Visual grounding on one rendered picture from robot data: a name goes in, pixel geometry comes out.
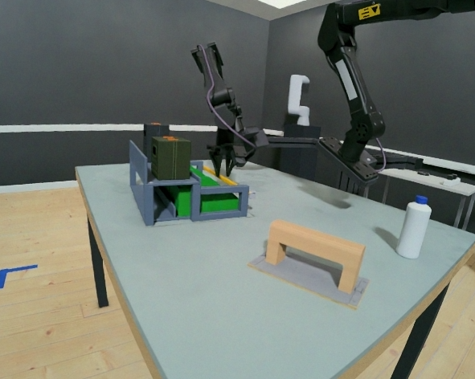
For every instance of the yellow bar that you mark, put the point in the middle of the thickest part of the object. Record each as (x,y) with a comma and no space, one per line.
(220,176)

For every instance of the sanding float with tan handle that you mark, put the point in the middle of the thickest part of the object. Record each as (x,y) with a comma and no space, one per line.
(342,287)

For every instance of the white bottle with blue cap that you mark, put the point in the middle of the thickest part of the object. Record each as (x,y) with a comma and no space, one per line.
(414,227)

